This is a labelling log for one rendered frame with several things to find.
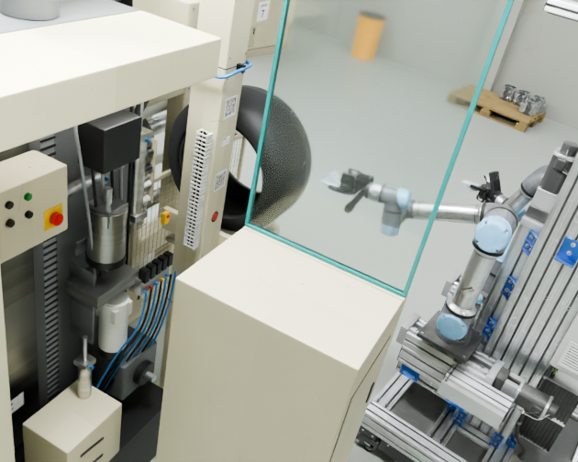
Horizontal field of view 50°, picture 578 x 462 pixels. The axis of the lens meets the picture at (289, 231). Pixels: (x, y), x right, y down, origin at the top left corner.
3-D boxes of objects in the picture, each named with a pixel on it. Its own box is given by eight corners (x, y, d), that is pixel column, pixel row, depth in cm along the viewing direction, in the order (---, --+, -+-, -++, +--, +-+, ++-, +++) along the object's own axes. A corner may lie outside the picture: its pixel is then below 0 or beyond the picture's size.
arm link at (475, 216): (524, 197, 226) (397, 190, 251) (517, 208, 217) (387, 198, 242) (523, 226, 230) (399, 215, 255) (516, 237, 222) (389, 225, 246)
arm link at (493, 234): (469, 329, 246) (523, 214, 217) (459, 348, 234) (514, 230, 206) (441, 315, 250) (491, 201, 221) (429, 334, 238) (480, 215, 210)
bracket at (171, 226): (240, 265, 248) (243, 245, 243) (161, 227, 261) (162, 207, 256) (244, 261, 251) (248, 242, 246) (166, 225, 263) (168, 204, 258)
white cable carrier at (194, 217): (193, 250, 234) (207, 136, 209) (183, 245, 235) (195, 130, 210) (200, 245, 237) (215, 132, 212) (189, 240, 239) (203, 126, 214)
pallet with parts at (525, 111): (543, 121, 778) (553, 98, 763) (526, 134, 723) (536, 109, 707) (466, 92, 824) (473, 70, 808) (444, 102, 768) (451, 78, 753)
